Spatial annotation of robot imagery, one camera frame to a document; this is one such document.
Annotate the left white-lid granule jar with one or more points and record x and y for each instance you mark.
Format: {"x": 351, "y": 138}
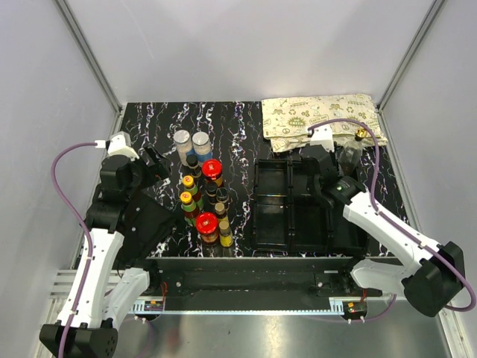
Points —
{"x": 184, "y": 147}

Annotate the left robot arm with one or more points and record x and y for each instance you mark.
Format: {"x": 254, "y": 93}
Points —
{"x": 102, "y": 295}

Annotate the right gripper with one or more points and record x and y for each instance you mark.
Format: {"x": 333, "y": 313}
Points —
{"x": 335, "y": 161}

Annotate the yellow-label beige-cap bottle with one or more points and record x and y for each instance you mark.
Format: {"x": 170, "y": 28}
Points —
{"x": 221, "y": 212}
{"x": 226, "y": 237}

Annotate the glass oil bottle gold spout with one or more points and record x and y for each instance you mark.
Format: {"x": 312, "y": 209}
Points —
{"x": 351, "y": 152}

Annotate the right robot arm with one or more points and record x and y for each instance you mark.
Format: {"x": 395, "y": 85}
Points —
{"x": 429, "y": 275}

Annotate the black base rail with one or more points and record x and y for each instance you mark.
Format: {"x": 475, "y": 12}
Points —
{"x": 257, "y": 284}

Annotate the right white-lid granule jar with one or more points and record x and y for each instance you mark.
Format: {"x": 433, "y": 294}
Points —
{"x": 202, "y": 146}

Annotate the red-lid chili sauce jar rear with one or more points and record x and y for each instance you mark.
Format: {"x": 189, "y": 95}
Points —
{"x": 212, "y": 171}

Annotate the red-lid chili sauce jar front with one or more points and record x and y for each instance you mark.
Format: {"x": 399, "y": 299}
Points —
{"x": 207, "y": 227}

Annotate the black cloth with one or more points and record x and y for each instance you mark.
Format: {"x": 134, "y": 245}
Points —
{"x": 145, "y": 224}

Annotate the yellow-cap green-label bottle rear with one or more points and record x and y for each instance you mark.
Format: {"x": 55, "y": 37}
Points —
{"x": 191, "y": 187}

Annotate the black-cap spice bottle rear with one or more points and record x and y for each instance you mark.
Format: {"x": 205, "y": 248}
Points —
{"x": 193, "y": 165}

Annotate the white-lid granule jar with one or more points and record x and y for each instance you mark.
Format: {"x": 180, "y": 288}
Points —
{"x": 184, "y": 147}
{"x": 202, "y": 146}

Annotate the red-lid chili sauce jar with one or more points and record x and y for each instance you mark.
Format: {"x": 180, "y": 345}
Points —
{"x": 212, "y": 171}
{"x": 207, "y": 227}

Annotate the yellow-cap green-label bottle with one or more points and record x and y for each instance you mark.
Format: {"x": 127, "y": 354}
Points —
{"x": 191, "y": 187}
{"x": 190, "y": 210}

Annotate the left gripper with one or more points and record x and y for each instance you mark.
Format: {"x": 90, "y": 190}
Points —
{"x": 159, "y": 171}

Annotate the yellow-cap green-label bottle front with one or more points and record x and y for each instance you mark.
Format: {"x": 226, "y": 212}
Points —
{"x": 190, "y": 210}

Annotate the black-cap spice bottle middle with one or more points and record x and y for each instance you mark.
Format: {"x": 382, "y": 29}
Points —
{"x": 211, "y": 191}

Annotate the black organizer tray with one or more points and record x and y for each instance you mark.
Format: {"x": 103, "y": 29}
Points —
{"x": 287, "y": 219}

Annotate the patterned cream folded cloth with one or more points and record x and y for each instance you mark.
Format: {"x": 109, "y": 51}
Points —
{"x": 285, "y": 121}

